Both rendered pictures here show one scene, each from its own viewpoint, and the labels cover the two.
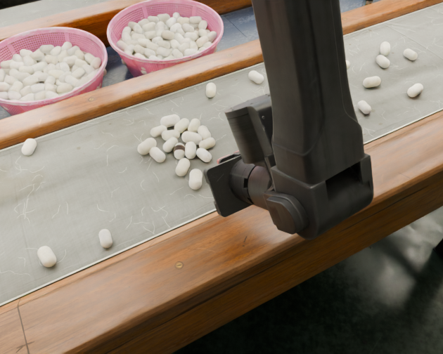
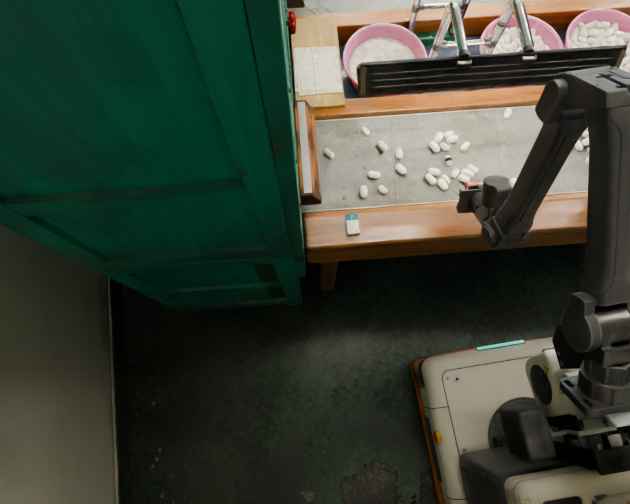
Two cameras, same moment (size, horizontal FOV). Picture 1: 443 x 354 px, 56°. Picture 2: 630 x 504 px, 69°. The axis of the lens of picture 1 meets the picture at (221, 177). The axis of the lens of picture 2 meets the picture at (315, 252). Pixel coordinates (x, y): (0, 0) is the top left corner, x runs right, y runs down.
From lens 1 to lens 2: 1.02 m
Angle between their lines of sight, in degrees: 26
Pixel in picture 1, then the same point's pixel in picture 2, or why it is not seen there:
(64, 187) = (523, 146)
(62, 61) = not seen: hidden behind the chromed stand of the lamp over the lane
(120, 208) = not seen: hidden behind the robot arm
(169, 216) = (574, 184)
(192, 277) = (583, 221)
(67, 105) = (534, 92)
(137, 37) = (582, 40)
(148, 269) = (563, 209)
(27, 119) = (510, 95)
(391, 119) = not seen: outside the picture
